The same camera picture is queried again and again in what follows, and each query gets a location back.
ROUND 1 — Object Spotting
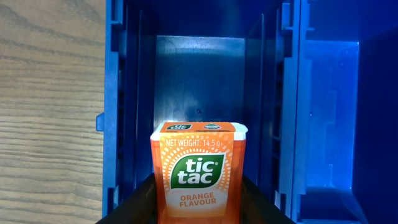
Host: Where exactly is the orange candy box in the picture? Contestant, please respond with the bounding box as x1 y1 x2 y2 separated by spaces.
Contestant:
150 121 249 224

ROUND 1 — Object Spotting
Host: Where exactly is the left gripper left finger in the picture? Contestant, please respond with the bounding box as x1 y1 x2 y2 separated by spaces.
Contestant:
96 173 158 224

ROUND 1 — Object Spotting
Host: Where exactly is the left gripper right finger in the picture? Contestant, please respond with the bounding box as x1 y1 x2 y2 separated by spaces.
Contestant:
241 175 296 224

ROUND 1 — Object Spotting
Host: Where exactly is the blue tray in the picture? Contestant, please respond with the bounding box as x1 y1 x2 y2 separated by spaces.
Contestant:
95 0 398 224

